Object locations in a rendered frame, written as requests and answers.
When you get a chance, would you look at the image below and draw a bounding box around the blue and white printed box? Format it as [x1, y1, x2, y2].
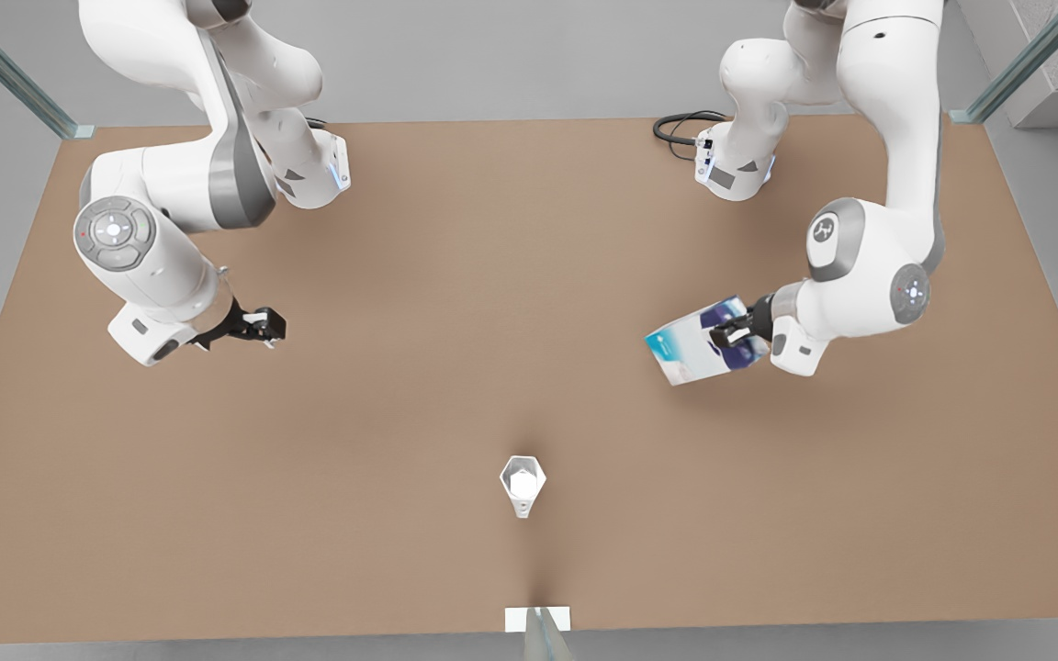
[645, 295, 770, 387]

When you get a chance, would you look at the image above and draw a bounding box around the white hexagonal cup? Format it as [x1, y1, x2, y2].
[499, 454, 548, 521]

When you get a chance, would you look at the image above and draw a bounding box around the black cable loop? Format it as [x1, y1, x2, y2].
[652, 110, 734, 162]

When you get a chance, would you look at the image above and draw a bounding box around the silver frame post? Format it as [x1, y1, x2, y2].
[949, 0, 1058, 126]
[0, 0, 96, 140]
[504, 606, 577, 661]

